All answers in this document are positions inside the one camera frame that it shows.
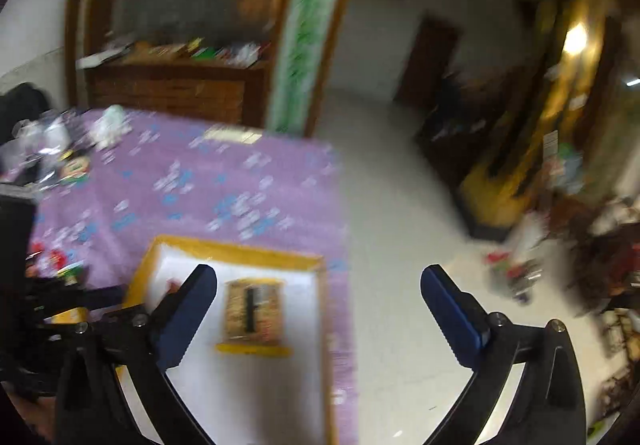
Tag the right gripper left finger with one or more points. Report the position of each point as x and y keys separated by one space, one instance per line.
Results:
x=91 y=407

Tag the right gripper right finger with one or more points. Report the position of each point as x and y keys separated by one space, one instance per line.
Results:
x=548 y=406

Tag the yellow cardboard tray box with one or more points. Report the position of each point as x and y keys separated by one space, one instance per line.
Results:
x=249 y=399

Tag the green biscuit package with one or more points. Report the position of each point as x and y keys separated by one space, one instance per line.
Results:
x=75 y=169

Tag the purple floral tablecloth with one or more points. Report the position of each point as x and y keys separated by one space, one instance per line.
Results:
x=168 y=176

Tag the white plush toy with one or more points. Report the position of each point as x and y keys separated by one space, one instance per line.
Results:
x=109 y=129

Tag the black backpack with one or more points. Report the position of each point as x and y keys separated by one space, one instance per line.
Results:
x=23 y=102

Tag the beige remote control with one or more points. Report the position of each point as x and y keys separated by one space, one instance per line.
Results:
x=235 y=135

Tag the wooden sideboard cabinet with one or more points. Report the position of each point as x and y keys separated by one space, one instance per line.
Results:
x=207 y=59

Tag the bamboo pattern door panel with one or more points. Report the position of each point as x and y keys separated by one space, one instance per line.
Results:
x=301 y=65

